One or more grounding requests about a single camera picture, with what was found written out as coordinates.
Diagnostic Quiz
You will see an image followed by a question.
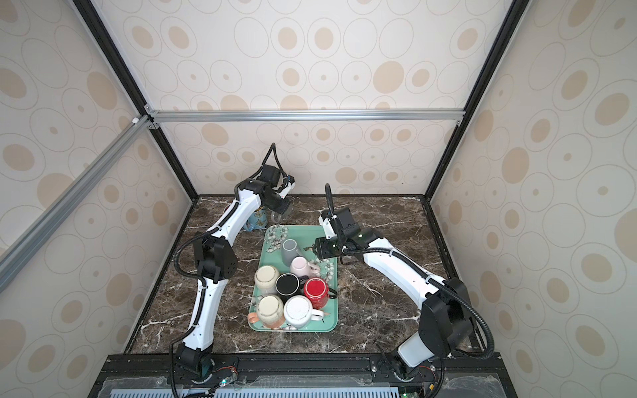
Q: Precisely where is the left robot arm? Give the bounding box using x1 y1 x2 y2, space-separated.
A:
169 144 295 380

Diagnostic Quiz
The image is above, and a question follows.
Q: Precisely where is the pale pink mug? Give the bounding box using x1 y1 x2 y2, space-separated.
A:
290 256 321 278

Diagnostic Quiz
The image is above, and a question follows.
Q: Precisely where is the blue butterfly mug yellow inside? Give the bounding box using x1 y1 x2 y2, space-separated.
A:
243 208 268 232

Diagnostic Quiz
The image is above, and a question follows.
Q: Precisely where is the large white mug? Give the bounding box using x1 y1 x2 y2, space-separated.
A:
284 295 325 329

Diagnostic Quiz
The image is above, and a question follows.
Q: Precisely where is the small light grey mug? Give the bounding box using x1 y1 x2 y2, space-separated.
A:
281 239 300 268

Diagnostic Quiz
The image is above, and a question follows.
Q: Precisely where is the right black frame post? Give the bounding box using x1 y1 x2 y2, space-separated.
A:
424 0 530 202

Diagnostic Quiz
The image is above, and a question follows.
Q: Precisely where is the cream beige mug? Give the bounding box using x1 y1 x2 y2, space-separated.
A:
254 265 280 296

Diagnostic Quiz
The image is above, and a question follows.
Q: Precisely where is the horizontal aluminium frame bar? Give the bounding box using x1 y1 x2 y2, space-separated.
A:
150 108 465 123

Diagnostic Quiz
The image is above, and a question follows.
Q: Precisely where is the left diagonal aluminium bar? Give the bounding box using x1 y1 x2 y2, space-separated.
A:
1 114 151 290

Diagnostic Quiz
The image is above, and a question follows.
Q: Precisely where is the mint green floral tray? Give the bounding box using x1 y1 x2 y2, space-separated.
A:
248 226 338 333

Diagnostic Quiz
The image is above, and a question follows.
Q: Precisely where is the left black frame post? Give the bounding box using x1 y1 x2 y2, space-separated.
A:
72 0 199 202

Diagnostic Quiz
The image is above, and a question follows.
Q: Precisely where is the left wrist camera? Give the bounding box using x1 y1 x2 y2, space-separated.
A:
276 175 295 198

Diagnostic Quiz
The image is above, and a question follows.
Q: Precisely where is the cream mug orange handle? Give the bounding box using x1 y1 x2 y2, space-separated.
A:
247 295 285 329

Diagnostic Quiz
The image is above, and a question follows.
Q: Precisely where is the tall dark grey mug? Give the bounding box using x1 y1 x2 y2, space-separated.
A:
270 212 283 225

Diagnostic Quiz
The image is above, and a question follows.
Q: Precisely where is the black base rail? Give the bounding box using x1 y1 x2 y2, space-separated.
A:
89 353 516 397

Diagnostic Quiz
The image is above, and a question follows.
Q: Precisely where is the black frame post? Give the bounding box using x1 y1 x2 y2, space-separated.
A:
424 0 530 202
72 0 199 202

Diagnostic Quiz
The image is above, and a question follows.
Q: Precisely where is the black mug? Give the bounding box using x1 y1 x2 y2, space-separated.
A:
275 273 300 303

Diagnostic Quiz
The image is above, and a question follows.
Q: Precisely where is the red mug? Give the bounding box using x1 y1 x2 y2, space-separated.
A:
303 277 338 309

